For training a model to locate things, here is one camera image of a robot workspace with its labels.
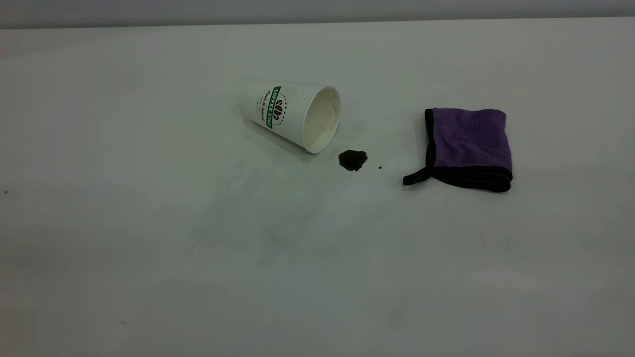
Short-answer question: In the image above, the white paper coffee cup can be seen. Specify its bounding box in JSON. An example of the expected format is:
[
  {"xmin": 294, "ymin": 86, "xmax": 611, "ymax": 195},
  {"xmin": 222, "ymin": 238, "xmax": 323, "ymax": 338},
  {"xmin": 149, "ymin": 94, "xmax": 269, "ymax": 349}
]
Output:
[{"xmin": 240, "ymin": 78, "xmax": 342, "ymax": 154}]

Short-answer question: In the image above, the dark coffee spill puddle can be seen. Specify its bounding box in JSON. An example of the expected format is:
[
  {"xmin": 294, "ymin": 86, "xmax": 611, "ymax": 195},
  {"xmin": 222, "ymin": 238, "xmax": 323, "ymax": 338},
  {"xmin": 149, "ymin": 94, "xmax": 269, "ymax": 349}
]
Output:
[{"xmin": 338, "ymin": 150, "xmax": 368, "ymax": 172}]

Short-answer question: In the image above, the purple cloth with black trim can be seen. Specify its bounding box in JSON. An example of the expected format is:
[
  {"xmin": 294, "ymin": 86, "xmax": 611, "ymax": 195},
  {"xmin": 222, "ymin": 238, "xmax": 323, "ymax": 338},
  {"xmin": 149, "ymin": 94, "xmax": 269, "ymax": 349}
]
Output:
[{"xmin": 403, "ymin": 108, "xmax": 513, "ymax": 193}]

